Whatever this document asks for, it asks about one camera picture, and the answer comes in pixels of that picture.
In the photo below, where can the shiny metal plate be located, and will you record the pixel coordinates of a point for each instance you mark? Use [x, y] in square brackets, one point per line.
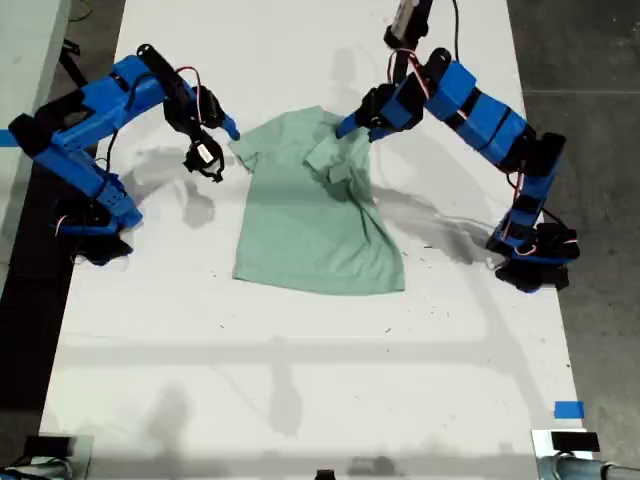
[82, 450]
[540, 442]

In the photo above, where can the blue tape strip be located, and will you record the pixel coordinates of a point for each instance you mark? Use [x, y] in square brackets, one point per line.
[5, 137]
[569, 410]

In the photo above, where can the black stand leg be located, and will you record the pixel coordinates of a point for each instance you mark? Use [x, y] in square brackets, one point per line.
[74, 70]

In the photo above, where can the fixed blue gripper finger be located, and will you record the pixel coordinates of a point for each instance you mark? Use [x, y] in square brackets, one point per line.
[234, 125]
[349, 122]

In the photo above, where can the small black box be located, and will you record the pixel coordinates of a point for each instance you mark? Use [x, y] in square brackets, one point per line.
[47, 445]
[575, 441]

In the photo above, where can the black camera stalk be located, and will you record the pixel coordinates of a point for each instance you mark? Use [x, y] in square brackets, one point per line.
[196, 136]
[401, 65]

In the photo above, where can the pale green t-shirt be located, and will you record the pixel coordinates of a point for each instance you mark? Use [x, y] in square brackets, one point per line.
[300, 240]

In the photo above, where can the small black block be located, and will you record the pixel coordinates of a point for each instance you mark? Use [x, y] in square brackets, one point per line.
[325, 475]

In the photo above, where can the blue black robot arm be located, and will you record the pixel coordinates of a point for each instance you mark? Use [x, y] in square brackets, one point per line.
[75, 130]
[500, 125]

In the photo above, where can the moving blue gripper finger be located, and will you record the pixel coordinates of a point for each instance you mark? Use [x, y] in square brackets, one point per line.
[355, 128]
[227, 125]

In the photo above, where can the grey blue object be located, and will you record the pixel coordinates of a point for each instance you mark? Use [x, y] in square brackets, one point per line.
[575, 470]
[45, 472]

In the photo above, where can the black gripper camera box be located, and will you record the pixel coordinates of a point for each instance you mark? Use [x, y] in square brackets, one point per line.
[204, 155]
[407, 20]

